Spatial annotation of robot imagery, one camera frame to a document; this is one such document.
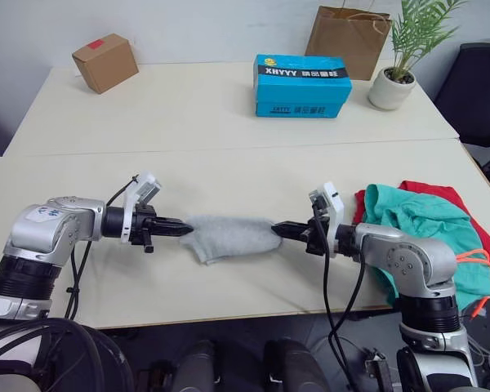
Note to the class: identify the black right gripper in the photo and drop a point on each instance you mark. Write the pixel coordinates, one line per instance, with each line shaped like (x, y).
(317, 237)

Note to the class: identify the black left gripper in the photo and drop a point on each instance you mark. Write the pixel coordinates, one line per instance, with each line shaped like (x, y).
(141, 226)

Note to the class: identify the grey fluffy sock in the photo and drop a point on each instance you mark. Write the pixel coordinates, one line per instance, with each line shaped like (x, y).
(232, 239)

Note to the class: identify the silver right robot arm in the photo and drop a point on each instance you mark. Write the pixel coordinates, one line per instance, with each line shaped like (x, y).
(412, 253)

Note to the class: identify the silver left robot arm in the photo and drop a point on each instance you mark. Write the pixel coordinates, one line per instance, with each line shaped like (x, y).
(36, 234)

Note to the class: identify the green shorts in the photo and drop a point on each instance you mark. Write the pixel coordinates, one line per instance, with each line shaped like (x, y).
(416, 212)

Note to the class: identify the red t-shirt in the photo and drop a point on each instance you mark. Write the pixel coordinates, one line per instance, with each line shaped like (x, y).
(479, 228)

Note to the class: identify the dark rounded shape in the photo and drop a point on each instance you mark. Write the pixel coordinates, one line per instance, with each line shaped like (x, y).
(196, 367)
(294, 367)

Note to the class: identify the blue shoe box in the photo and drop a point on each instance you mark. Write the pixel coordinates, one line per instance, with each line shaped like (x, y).
(300, 87)

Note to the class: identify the white plant pot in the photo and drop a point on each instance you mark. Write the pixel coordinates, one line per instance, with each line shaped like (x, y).
(390, 90)

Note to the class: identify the brown cardboard box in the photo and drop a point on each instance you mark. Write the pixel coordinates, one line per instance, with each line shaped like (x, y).
(106, 61)

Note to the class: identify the brown paper bag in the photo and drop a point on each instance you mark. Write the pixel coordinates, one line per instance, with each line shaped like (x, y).
(347, 36)

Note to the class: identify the black office chair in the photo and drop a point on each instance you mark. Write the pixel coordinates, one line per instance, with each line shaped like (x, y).
(473, 94)

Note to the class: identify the green palm plant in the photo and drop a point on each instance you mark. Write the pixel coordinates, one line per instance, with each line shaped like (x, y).
(412, 32)

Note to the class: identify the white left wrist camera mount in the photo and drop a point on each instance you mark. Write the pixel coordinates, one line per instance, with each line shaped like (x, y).
(146, 188)

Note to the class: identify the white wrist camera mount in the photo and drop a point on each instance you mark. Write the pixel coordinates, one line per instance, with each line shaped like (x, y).
(146, 188)
(334, 204)

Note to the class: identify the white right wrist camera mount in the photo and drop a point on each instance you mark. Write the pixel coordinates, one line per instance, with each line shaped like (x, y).
(334, 204)

